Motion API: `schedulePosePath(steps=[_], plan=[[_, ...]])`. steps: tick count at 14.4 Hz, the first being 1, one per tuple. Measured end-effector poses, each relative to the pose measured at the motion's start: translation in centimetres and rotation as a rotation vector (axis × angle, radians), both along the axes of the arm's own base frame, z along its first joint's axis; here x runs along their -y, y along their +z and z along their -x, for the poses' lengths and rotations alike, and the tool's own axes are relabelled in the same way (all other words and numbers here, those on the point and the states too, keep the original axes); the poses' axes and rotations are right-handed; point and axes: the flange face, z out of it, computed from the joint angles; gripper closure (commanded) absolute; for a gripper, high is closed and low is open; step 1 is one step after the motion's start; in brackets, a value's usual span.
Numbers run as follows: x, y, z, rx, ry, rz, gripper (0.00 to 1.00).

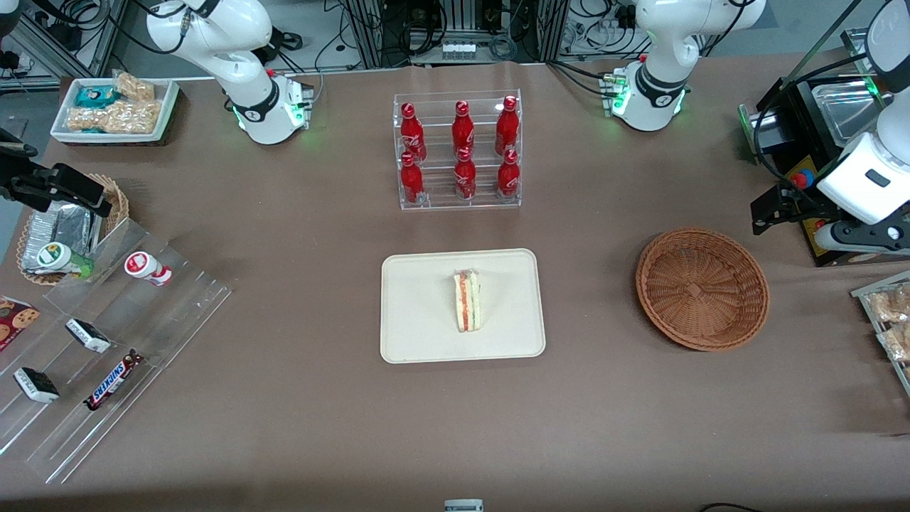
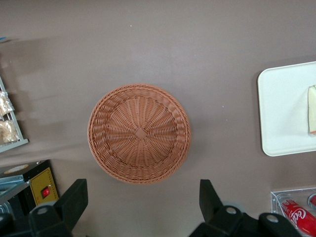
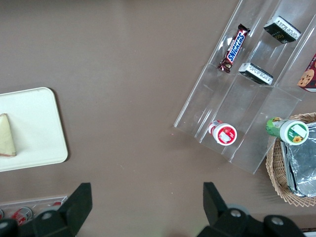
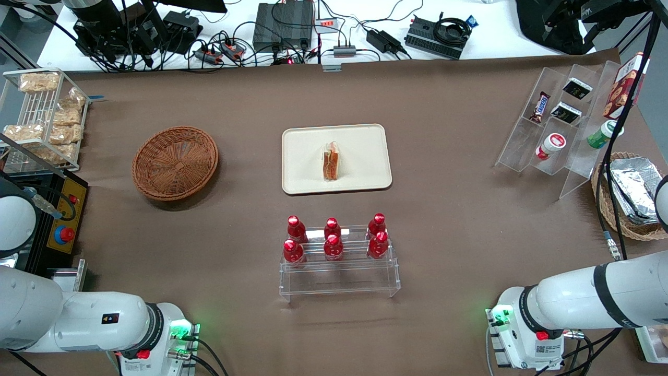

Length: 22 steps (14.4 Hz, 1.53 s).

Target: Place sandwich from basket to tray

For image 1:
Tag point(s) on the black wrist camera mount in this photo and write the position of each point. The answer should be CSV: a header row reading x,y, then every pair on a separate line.
x,y
782,210
67,186

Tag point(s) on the small black white box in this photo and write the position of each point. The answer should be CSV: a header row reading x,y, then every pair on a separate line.
x,y
88,335
35,385

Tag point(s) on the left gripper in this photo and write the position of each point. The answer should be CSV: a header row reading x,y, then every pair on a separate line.
x,y
802,204

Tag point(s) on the wrapped cracker pack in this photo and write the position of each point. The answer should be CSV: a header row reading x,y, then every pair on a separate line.
x,y
897,345
890,306

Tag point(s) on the teal snack packet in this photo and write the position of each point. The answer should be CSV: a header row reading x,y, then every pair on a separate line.
x,y
96,95

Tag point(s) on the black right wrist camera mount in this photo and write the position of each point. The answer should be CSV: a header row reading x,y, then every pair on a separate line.
x,y
67,186

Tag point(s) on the red capped yogurt bottle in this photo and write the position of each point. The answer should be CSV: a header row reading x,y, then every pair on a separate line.
x,y
146,267

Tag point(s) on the green yogurt drink bottle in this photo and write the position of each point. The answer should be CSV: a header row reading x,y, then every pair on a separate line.
x,y
60,258

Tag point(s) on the tray of pastry bags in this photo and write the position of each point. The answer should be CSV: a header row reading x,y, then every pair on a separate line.
x,y
864,291

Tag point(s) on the small rice cracker bar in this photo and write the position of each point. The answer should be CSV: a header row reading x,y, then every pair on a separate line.
x,y
135,87

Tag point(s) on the light wicker basket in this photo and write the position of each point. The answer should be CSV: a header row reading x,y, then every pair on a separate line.
x,y
117,203

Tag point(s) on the red chocolate chip cookie box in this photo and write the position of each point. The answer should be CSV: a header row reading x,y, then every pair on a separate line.
x,y
15,320

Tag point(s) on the grey white table edge device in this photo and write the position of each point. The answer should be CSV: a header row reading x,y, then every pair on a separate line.
x,y
463,505

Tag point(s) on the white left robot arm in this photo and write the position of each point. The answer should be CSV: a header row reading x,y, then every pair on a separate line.
x,y
661,85

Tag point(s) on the white rectangular snack tray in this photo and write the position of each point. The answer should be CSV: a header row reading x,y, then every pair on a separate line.
x,y
167,107

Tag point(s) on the large rice cracker pack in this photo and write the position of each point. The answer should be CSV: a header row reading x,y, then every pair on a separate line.
x,y
114,117

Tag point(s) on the black food warmer machine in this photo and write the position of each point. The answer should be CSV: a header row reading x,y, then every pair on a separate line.
x,y
796,107

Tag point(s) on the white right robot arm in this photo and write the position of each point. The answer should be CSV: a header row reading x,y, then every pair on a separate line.
x,y
249,85

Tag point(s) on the Snickers chocolate bar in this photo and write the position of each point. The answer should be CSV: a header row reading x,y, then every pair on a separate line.
x,y
114,380

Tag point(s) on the brown round wicker basket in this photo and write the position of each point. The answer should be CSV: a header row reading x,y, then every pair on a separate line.
x,y
700,288

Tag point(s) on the cream rectangular serving tray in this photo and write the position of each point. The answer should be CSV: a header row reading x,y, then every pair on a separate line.
x,y
419,320

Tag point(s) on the clear acrylic stepped shelf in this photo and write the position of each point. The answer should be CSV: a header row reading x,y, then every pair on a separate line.
x,y
163,313

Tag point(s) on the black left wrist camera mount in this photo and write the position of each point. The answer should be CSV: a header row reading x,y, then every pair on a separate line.
x,y
782,210

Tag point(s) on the triangular white bread sandwich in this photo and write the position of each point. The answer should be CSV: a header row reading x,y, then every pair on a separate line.
x,y
468,302

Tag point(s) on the red cola bottle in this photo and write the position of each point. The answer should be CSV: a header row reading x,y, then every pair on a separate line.
x,y
465,174
411,181
507,176
507,126
463,129
411,135

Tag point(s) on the aluminium frame post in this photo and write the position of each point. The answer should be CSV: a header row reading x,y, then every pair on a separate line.
x,y
552,28
366,32

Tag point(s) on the steel warmer pan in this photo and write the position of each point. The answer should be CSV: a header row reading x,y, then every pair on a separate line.
x,y
842,107

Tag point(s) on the aluminium foil food container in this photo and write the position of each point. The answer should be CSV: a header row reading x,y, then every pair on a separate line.
x,y
64,227

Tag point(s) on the white power strip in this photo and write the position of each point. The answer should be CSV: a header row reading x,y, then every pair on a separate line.
x,y
458,50

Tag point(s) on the clear acrylic bottle rack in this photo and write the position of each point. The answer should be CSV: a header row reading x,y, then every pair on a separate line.
x,y
437,142

